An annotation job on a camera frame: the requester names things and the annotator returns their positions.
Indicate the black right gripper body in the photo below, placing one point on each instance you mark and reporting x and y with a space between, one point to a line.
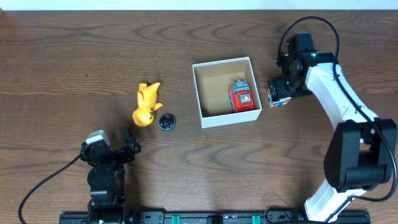
277 92

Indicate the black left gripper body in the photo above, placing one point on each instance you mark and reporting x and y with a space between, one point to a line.
123 152

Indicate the colourful puzzle cube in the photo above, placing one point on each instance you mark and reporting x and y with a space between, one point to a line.
278 103

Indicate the yellow rubber toy animal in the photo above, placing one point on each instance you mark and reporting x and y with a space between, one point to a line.
147 104

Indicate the black round cap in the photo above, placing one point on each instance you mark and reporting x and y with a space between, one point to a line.
167 122

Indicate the red toy fire truck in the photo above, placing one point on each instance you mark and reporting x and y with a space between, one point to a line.
240 96

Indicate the white cardboard box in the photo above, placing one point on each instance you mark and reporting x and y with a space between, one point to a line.
212 81

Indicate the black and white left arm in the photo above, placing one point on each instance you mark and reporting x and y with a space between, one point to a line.
107 177

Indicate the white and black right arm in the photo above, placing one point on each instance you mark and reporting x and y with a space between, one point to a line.
360 163

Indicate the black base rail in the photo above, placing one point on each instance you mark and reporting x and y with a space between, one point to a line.
157 217

